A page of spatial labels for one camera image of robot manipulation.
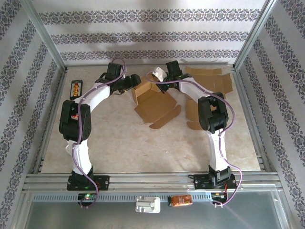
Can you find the circuit board with green light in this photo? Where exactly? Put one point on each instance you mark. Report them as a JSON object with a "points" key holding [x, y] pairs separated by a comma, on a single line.
{"points": [[87, 196]]}

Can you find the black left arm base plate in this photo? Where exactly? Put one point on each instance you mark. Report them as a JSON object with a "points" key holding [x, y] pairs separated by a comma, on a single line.
{"points": [[103, 182]]}

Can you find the brown cardboard box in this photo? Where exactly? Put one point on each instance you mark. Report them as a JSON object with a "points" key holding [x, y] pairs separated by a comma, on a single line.
{"points": [[155, 107], [214, 78]]}

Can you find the small dark circuit board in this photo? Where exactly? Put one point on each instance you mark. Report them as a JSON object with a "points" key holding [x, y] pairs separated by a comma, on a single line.
{"points": [[218, 195]]}

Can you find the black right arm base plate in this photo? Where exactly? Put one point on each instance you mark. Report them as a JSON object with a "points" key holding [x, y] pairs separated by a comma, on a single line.
{"points": [[201, 182]]}

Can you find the white plastic bracket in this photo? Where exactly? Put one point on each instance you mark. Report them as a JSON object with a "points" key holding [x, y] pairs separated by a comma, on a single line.
{"points": [[147, 204]]}

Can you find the thin aluminium wall rail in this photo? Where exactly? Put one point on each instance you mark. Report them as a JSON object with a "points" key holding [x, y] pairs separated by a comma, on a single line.
{"points": [[143, 64]]}

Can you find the orange battery pack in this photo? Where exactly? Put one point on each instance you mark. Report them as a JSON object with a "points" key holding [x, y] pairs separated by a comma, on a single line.
{"points": [[179, 200]]}

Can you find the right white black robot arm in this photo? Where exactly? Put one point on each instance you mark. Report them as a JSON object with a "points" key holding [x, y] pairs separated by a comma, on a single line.
{"points": [[214, 114]]}

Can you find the aluminium mounting rail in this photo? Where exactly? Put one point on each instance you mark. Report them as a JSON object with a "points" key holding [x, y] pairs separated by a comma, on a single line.
{"points": [[152, 181]]}

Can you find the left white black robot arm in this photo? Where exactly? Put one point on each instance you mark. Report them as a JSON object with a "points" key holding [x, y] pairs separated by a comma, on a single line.
{"points": [[75, 119]]}

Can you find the black board with yellow connectors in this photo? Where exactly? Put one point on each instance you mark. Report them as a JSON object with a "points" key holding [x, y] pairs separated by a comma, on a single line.
{"points": [[76, 89]]}

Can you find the aluminium frame post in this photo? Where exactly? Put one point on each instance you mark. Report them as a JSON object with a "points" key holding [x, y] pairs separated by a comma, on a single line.
{"points": [[46, 35], [253, 35]]}

